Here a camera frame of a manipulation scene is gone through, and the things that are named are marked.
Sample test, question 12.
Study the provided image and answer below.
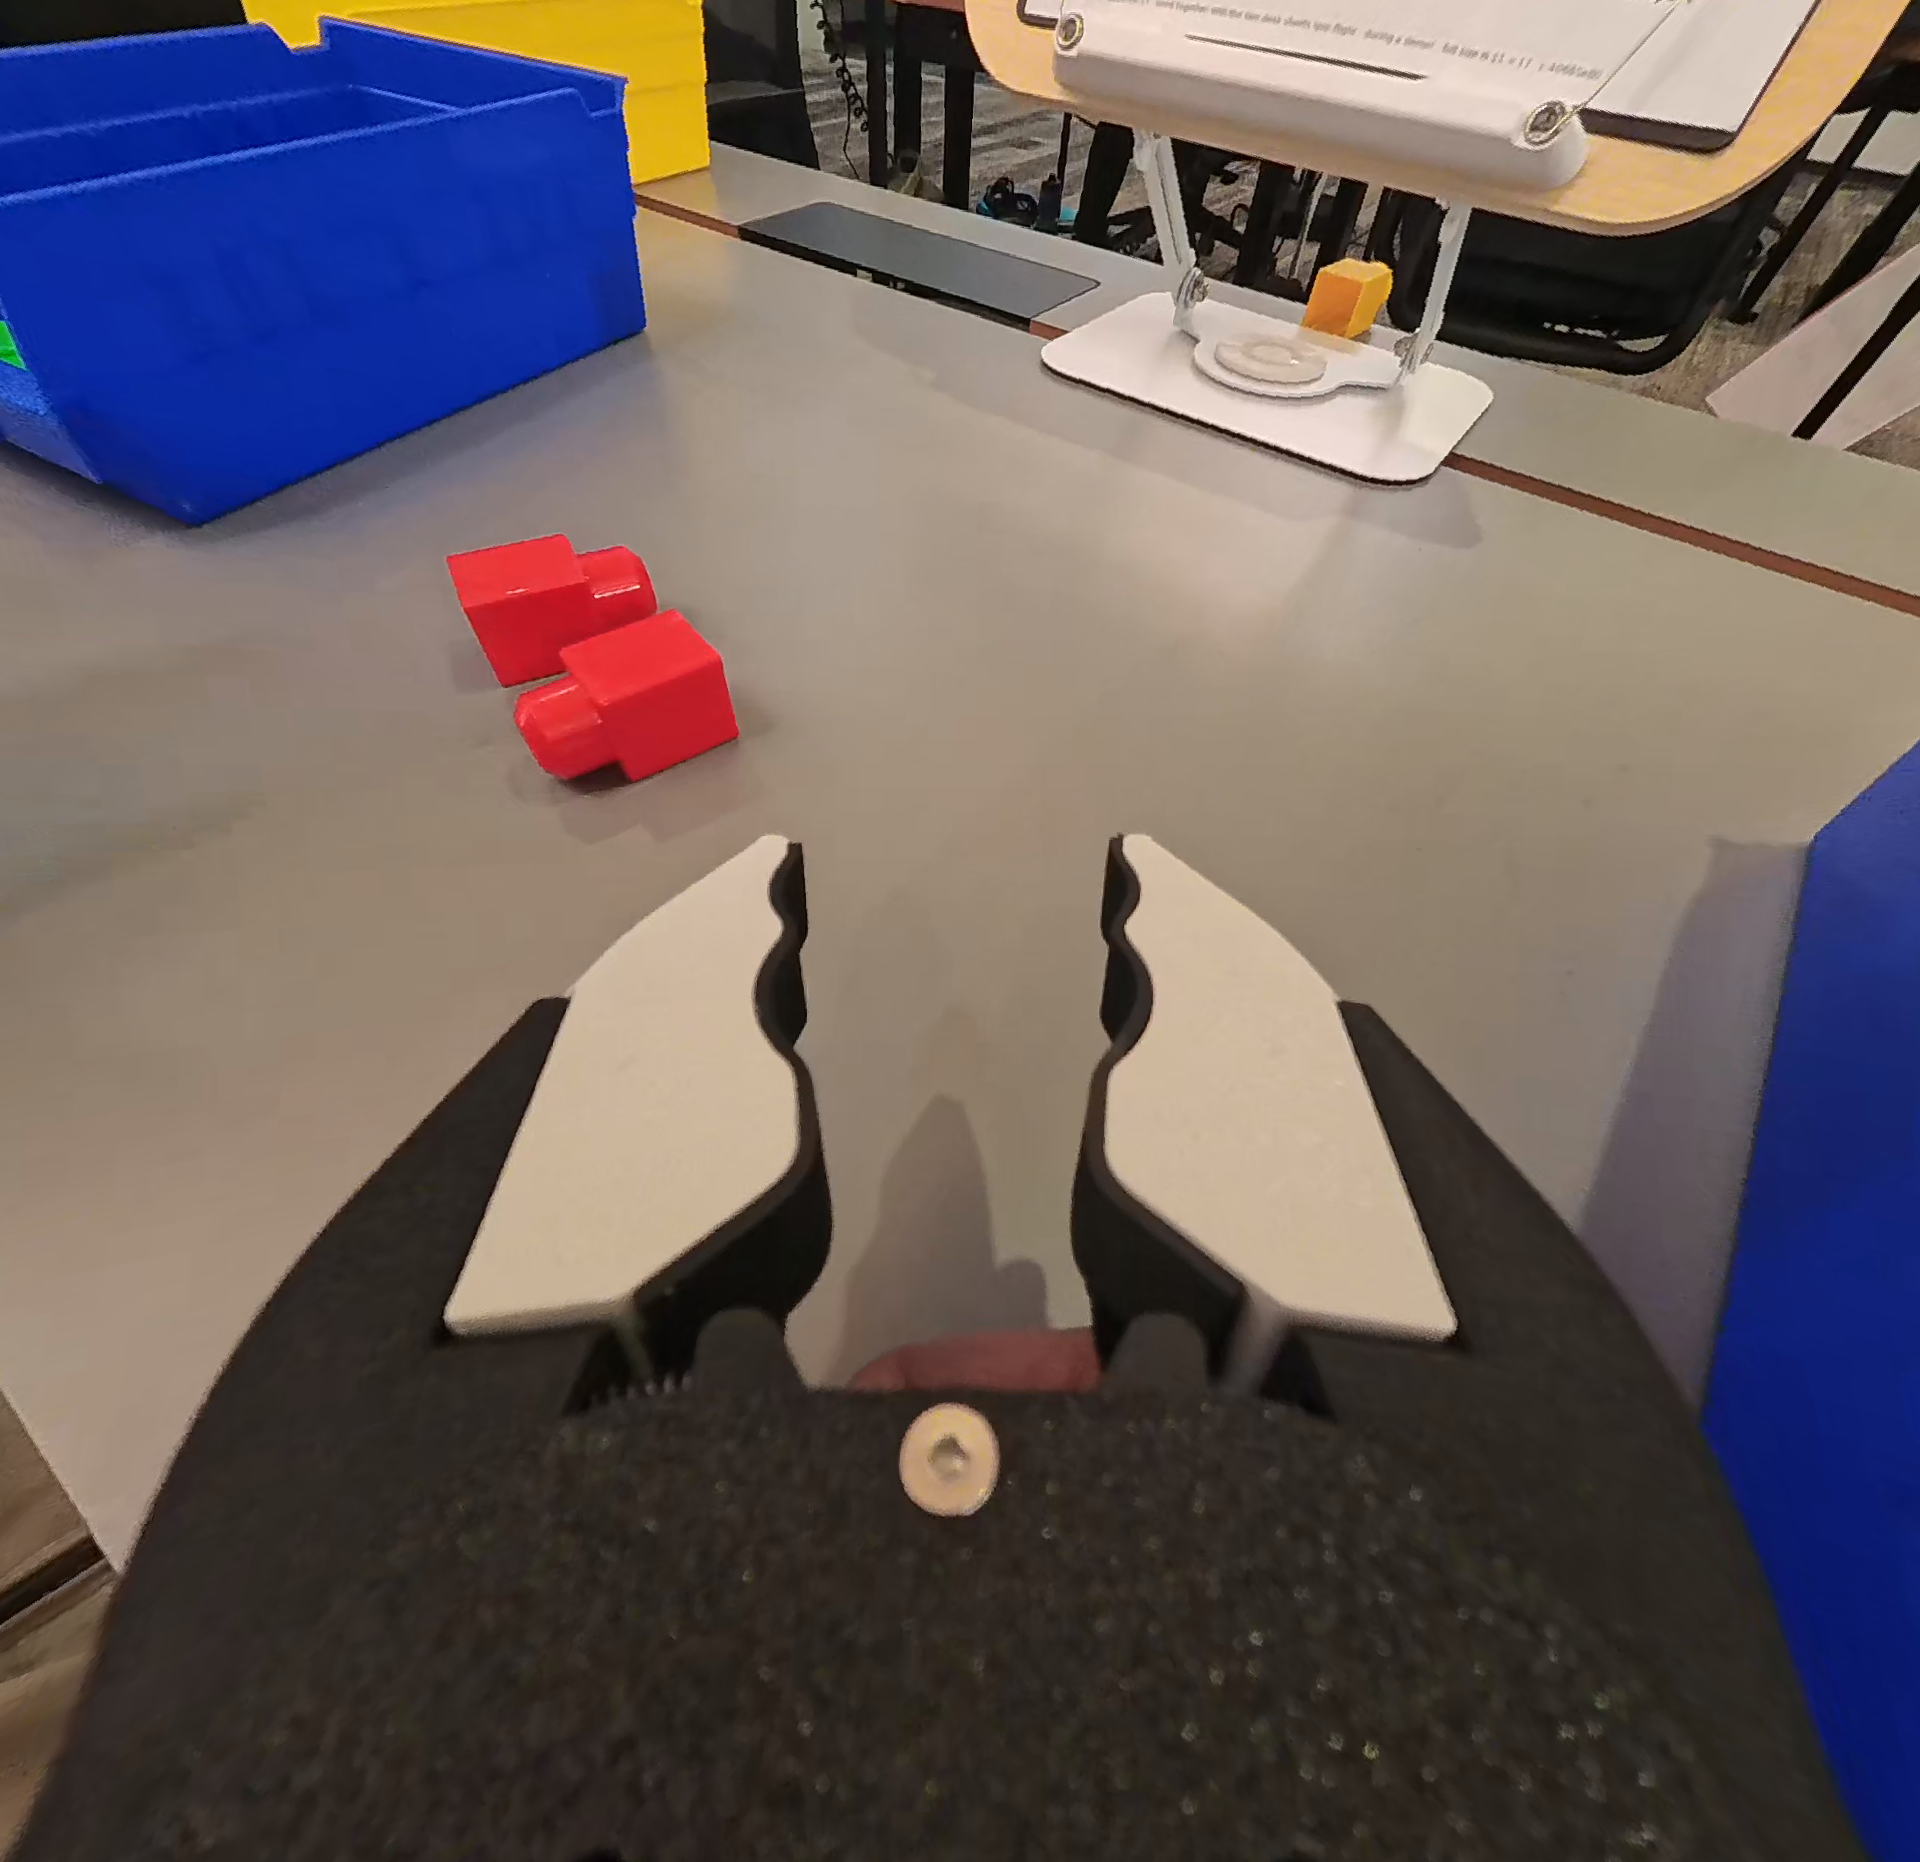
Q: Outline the blue plastic bin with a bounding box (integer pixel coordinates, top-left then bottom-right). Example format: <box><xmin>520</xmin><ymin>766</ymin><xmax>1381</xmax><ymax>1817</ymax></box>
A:
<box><xmin>0</xmin><ymin>19</ymin><xmax>643</xmax><ymax>521</ymax></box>
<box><xmin>1707</xmin><ymin>743</ymin><xmax>1920</xmax><ymax>1862</ymax></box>

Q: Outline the printed instruction sheet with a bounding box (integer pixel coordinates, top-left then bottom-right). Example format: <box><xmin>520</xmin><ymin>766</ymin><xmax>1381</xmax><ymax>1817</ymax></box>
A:
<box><xmin>1025</xmin><ymin>0</ymin><xmax>1859</xmax><ymax>137</ymax></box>

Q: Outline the red toy block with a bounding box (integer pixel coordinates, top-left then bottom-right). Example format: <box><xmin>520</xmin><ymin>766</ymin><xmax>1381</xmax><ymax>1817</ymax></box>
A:
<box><xmin>516</xmin><ymin>611</ymin><xmax>741</xmax><ymax>786</ymax></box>
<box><xmin>451</xmin><ymin>531</ymin><xmax>657</xmax><ymax>689</ymax></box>

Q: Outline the yellow plastic bin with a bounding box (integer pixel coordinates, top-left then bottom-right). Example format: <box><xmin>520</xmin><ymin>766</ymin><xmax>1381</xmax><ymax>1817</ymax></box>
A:
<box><xmin>237</xmin><ymin>0</ymin><xmax>713</xmax><ymax>191</ymax></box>

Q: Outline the black inset table panel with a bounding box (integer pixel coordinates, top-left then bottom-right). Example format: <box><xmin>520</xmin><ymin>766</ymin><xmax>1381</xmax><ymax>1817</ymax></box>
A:
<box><xmin>741</xmin><ymin>202</ymin><xmax>1093</xmax><ymax>319</ymax></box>

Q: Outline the wooden clipboard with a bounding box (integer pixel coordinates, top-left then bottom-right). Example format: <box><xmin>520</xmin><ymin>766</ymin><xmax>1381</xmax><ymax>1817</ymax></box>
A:
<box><xmin>961</xmin><ymin>0</ymin><xmax>1920</xmax><ymax>233</ymax></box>

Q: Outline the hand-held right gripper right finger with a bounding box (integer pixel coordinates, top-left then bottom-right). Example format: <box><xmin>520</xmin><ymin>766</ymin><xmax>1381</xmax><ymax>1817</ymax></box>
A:
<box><xmin>1073</xmin><ymin>832</ymin><xmax>1460</xmax><ymax>1349</ymax></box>

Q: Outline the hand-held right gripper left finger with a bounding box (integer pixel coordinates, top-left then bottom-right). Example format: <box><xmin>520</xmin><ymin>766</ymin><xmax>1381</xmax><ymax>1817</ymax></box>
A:
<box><xmin>438</xmin><ymin>832</ymin><xmax>829</xmax><ymax>1343</ymax></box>

